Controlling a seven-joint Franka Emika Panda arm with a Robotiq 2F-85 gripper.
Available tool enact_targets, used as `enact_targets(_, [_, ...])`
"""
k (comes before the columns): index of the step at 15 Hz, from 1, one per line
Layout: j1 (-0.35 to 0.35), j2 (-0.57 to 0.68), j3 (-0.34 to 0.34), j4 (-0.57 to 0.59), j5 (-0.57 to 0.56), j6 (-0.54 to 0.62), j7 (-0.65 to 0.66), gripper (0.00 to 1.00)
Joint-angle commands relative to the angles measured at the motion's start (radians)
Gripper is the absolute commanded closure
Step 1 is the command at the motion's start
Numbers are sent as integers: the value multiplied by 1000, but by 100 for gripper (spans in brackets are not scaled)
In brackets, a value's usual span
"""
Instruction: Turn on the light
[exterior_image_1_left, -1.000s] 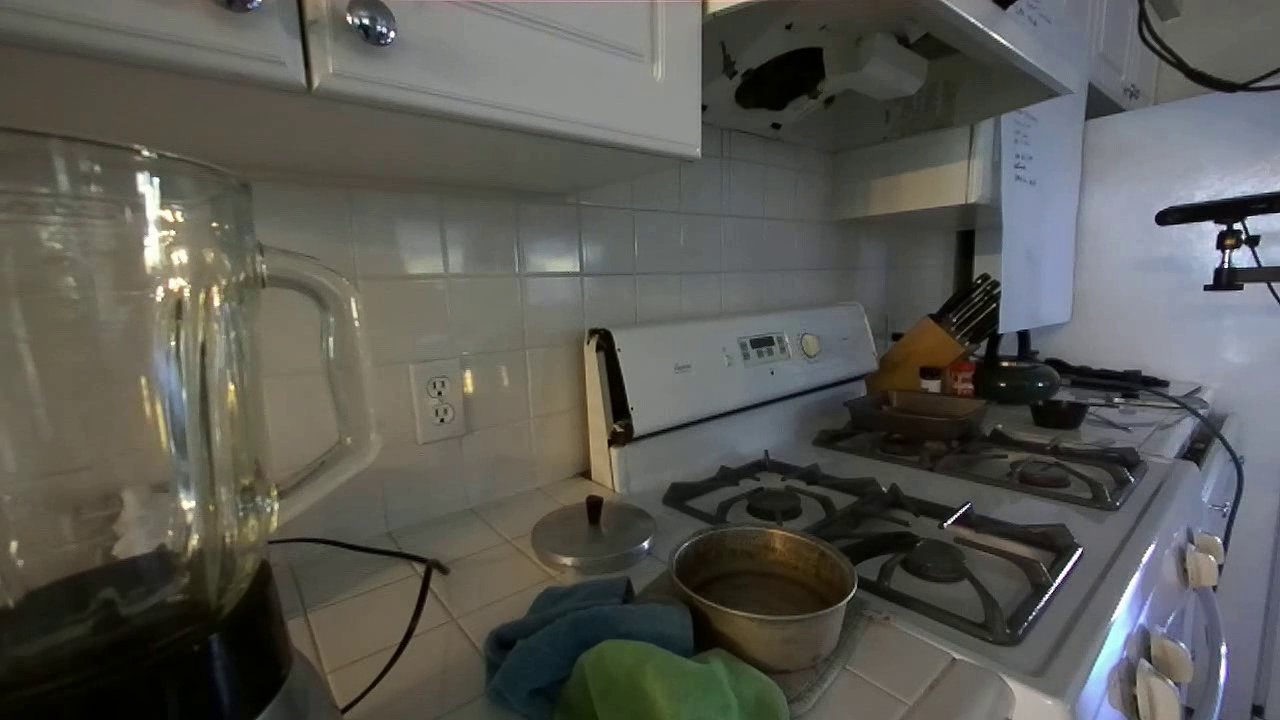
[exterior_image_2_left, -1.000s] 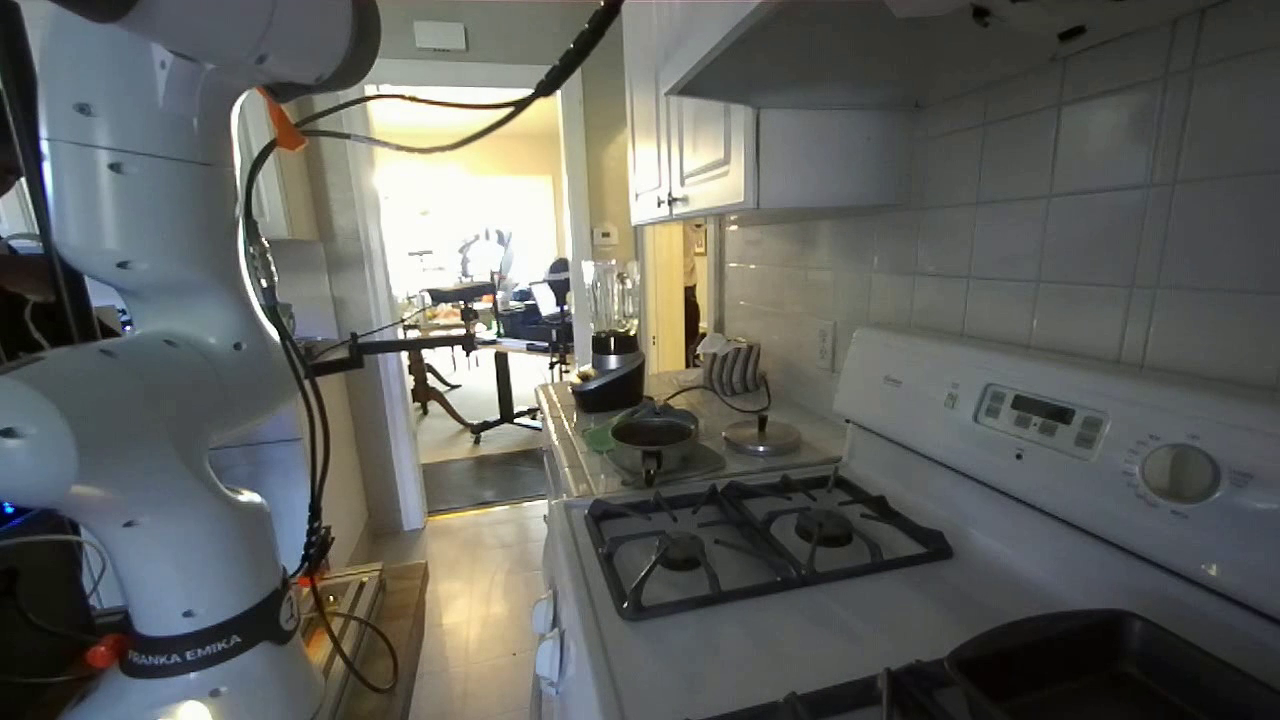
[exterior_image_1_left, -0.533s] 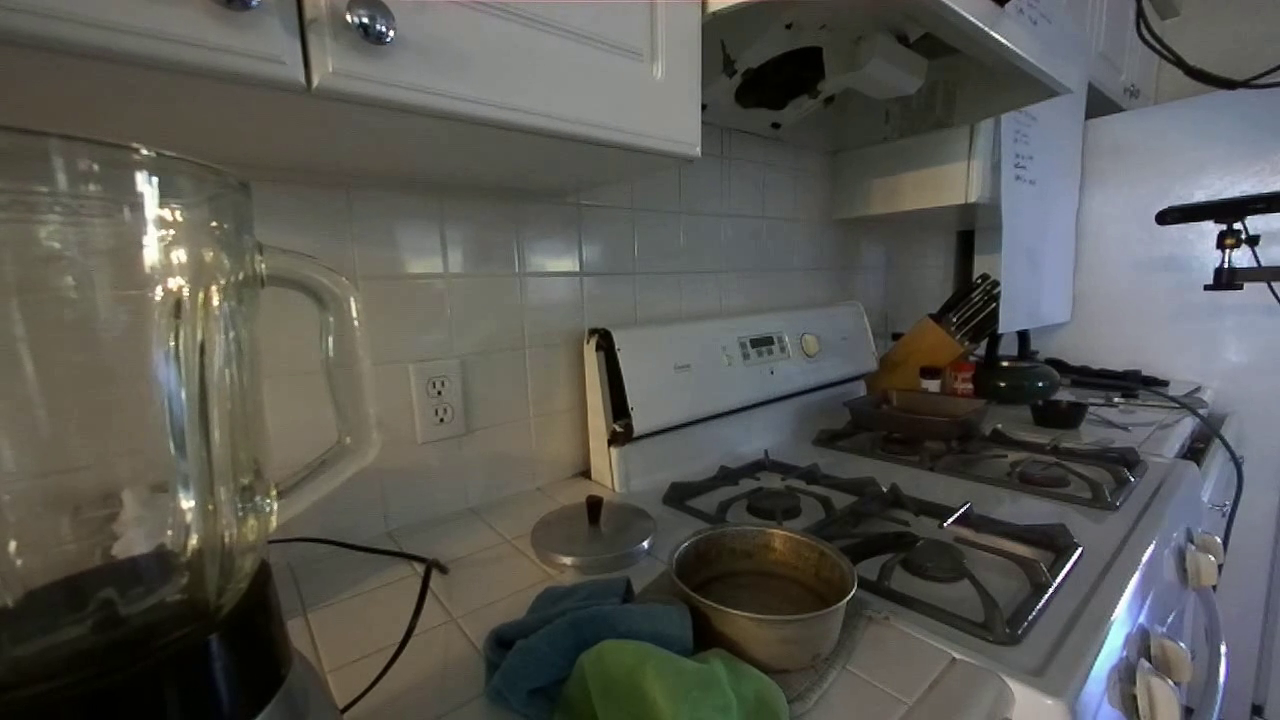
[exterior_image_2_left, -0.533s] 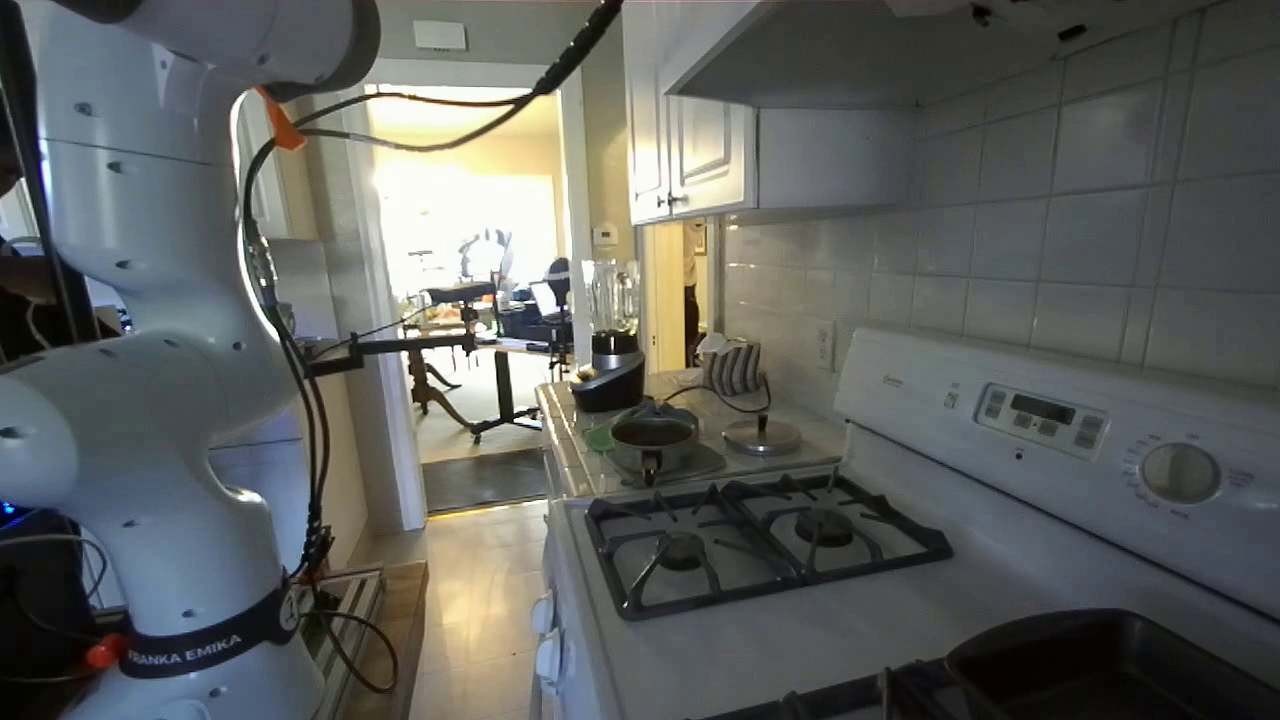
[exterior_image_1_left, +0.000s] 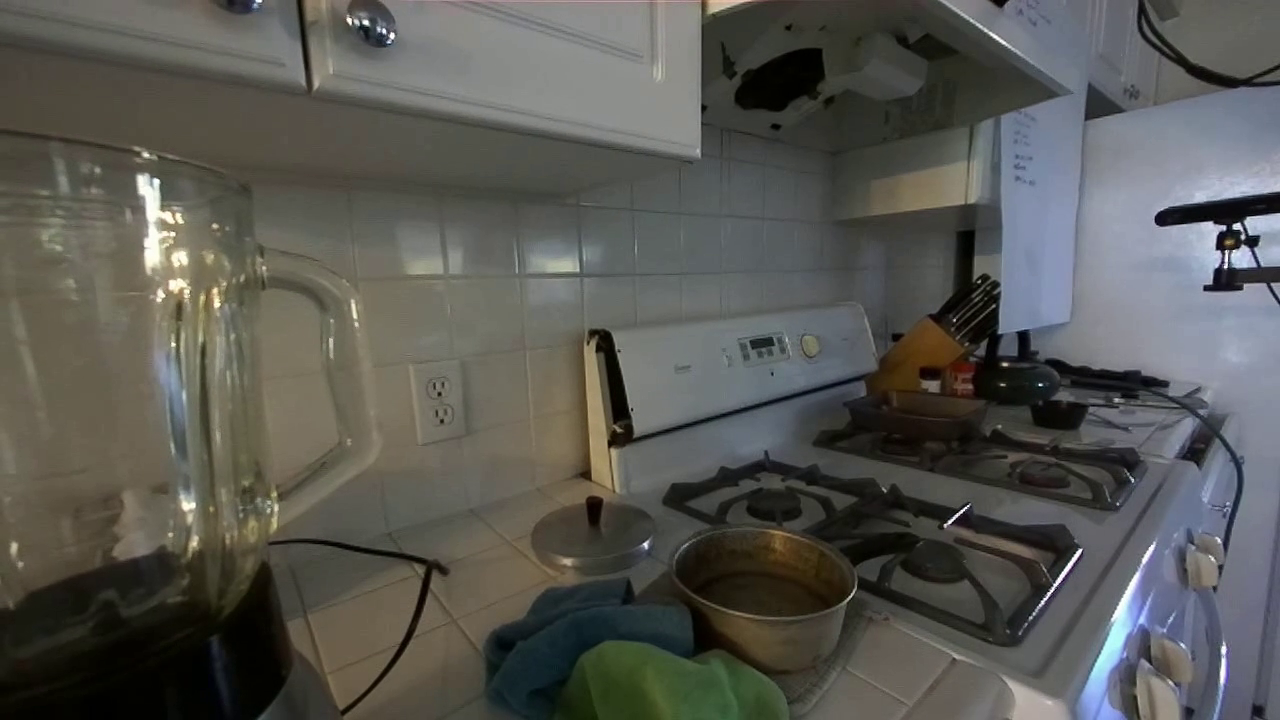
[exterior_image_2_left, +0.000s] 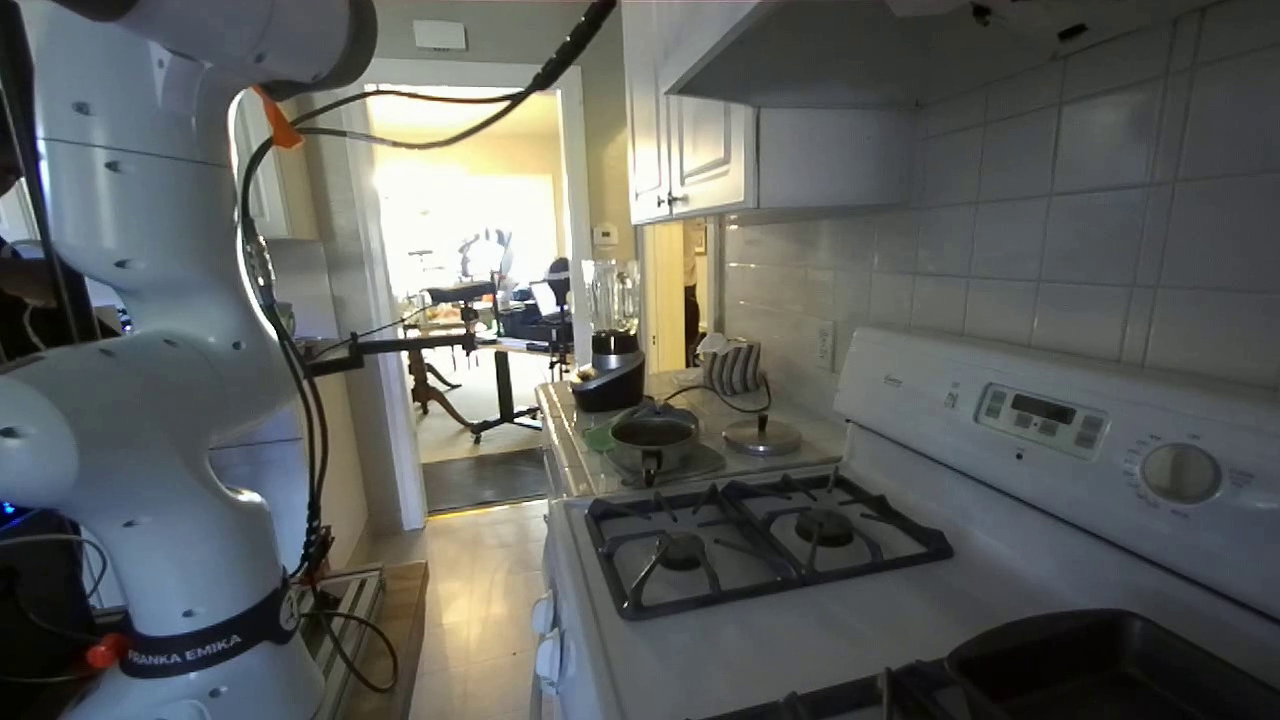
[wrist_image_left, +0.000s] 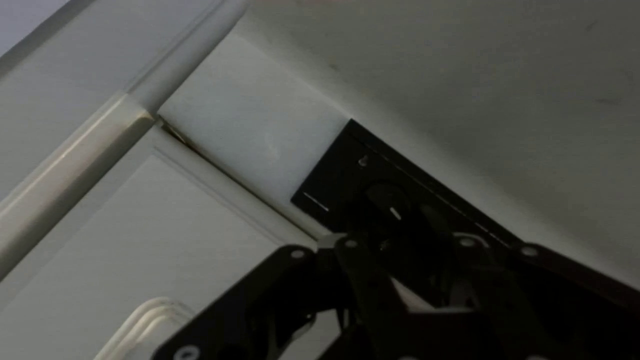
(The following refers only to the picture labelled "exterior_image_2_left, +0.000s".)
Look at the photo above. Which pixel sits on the white stove knob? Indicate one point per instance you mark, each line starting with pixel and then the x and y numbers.
pixel 544 616
pixel 549 660

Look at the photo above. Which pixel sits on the cream stove timer dial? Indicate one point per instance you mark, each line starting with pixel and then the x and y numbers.
pixel 1182 472

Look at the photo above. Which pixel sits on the white ceiling vent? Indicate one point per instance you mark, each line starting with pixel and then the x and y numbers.
pixel 436 34

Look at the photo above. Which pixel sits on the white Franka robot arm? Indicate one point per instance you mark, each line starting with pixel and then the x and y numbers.
pixel 147 403

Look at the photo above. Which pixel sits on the white gas stove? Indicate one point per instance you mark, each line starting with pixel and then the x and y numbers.
pixel 826 643

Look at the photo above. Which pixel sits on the glass blender jar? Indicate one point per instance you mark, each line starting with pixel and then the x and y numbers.
pixel 613 306

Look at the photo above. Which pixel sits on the white cabinet door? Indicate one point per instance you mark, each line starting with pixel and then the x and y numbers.
pixel 704 155
pixel 646 162

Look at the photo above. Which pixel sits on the black double burner grate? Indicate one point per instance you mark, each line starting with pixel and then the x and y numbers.
pixel 744 515
pixel 906 685

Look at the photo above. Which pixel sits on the metal pot lid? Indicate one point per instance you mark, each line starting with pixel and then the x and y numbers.
pixel 762 440

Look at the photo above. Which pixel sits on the dark dining furniture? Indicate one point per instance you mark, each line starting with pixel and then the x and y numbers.
pixel 525 313

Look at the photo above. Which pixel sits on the white wall outlet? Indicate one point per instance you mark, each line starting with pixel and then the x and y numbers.
pixel 829 345

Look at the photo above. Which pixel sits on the dark floor mat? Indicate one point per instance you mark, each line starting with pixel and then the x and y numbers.
pixel 486 483

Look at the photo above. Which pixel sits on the white range hood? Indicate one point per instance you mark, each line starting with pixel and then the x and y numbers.
pixel 854 54

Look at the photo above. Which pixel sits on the black white striped object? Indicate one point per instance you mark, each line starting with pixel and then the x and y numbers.
pixel 736 367

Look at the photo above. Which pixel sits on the black tripod stand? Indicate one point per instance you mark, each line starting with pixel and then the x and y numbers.
pixel 507 387

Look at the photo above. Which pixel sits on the white wall thermostat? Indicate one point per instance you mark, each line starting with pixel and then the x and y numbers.
pixel 604 238

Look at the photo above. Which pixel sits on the black blender base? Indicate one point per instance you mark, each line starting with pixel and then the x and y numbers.
pixel 609 387

